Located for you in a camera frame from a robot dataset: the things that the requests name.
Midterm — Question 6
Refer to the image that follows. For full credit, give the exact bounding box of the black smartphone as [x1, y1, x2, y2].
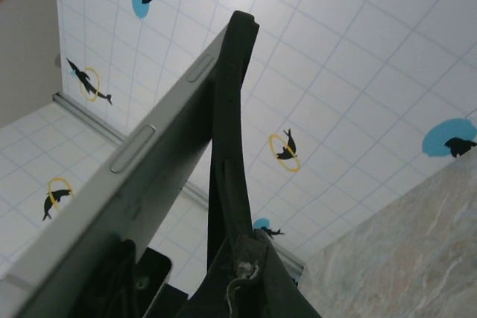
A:
[0, 22, 239, 318]

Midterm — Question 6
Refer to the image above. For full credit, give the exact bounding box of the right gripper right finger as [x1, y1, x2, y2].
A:
[256, 235, 322, 318]

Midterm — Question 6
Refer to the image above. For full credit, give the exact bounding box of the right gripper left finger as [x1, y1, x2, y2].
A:
[174, 234, 270, 318]

